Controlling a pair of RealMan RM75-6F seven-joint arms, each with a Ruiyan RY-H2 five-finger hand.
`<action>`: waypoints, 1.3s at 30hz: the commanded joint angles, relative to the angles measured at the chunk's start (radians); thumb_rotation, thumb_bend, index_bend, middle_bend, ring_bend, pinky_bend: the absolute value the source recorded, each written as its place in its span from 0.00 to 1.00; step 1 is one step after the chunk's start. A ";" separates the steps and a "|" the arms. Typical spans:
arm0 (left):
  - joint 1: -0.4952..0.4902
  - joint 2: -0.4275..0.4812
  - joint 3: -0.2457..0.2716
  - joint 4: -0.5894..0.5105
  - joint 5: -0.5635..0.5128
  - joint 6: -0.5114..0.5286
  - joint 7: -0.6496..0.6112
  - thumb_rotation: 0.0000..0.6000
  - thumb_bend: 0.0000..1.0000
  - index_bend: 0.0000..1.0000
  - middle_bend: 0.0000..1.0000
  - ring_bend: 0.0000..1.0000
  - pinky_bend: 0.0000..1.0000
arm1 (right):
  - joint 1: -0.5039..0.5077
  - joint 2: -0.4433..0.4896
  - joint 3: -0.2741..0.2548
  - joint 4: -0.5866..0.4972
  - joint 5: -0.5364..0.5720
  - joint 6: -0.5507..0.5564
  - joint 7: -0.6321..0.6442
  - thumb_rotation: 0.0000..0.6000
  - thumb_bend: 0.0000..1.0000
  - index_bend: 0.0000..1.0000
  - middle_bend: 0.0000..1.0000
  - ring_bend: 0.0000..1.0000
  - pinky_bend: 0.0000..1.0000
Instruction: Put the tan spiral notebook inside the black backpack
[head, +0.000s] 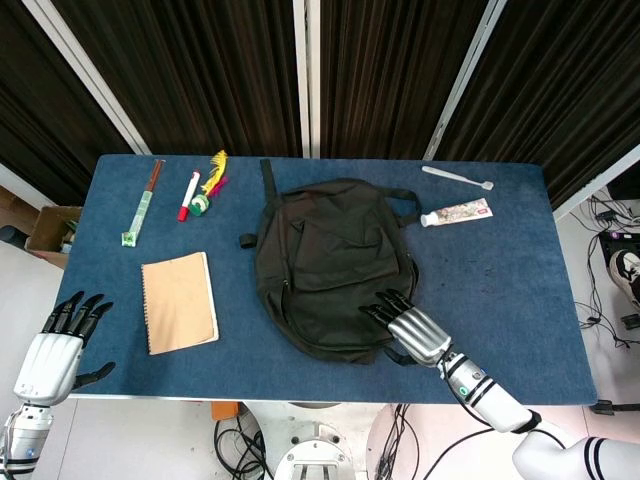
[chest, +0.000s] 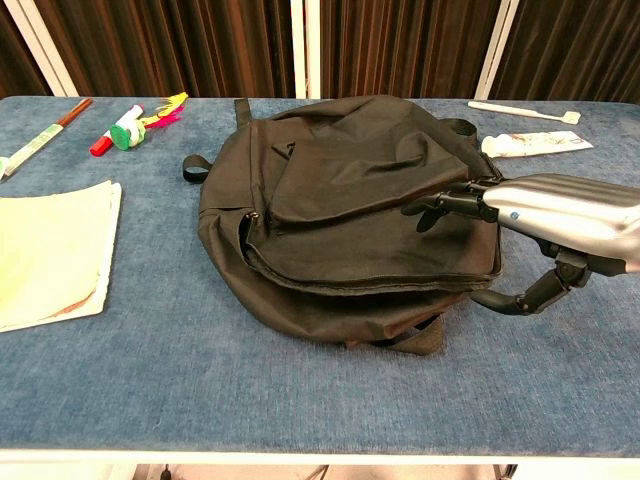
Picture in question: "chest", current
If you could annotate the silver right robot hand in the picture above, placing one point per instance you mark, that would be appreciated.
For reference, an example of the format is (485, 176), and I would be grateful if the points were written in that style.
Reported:
(565, 210)

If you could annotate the black fabric backpack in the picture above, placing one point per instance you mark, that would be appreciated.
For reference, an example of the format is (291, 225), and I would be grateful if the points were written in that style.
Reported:
(350, 225)

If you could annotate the spiral-bound notebook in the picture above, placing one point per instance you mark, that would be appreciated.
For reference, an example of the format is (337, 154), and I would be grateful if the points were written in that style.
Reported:
(50, 250)

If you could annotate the white toothpaste tube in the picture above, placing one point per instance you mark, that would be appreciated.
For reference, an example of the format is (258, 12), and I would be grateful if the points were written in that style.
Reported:
(540, 143)

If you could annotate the white toothbrush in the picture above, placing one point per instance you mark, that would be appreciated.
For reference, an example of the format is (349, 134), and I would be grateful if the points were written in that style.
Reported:
(515, 112)

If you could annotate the pink and yellow feather toy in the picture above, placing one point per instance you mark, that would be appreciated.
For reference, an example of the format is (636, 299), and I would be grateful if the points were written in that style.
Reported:
(167, 119)

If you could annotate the brown pleated curtain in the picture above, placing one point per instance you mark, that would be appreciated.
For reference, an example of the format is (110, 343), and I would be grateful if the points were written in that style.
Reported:
(175, 45)

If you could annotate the white marker with red cap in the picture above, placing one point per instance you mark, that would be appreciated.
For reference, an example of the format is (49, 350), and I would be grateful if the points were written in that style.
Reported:
(102, 145)

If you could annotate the paper-sleeved brown chopsticks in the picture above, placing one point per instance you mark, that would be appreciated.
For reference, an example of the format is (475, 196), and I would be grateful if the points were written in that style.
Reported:
(35, 145)

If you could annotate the white frame post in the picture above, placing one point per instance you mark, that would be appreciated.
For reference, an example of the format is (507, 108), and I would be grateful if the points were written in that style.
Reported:
(495, 50)
(42, 47)
(302, 50)

